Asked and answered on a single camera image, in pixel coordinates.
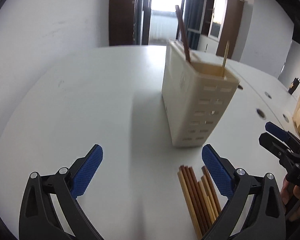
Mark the tan chopstick on table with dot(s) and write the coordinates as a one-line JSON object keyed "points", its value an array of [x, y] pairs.
{"points": [[208, 198]]}

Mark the balcony glass door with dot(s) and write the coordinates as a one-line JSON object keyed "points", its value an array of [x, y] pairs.
{"points": [[160, 22]]}

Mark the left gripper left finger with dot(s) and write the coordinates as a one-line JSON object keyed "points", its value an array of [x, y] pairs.
{"points": [[38, 218]]}

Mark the light bamboo chopstick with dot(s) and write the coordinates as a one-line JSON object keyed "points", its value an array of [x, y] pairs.
{"points": [[225, 57]]}

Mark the brown chopstick on table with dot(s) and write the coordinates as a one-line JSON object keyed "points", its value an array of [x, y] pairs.
{"points": [[199, 204]]}

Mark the right hand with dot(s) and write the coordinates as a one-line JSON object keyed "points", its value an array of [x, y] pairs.
{"points": [[286, 193]]}

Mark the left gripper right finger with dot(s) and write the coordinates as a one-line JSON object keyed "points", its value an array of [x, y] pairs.
{"points": [[253, 210]]}

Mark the cream plastic utensil holder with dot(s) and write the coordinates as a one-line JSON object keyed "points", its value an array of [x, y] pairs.
{"points": [[195, 94]]}

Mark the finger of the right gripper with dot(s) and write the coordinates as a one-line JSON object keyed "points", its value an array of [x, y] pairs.
{"points": [[274, 147], [274, 134]]}

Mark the small black object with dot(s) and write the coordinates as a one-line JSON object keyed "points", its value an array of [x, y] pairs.
{"points": [[294, 85]]}

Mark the light tan chopstick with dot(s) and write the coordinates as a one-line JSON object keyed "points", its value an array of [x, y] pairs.
{"points": [[189, 205]]}

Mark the dark brown chopstick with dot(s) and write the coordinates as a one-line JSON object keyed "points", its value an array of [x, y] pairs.
{"points": [[183, 33]]}

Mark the dark wooden cabinet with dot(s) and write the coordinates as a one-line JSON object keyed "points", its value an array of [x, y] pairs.
{"points": [[125, 22]]}

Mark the reddish brown chopstick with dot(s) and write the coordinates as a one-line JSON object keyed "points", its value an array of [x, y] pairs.
{"points": [[212, 190]]}

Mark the brown white cabinet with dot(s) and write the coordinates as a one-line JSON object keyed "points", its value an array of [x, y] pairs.
{"points": [[221, 23]]}

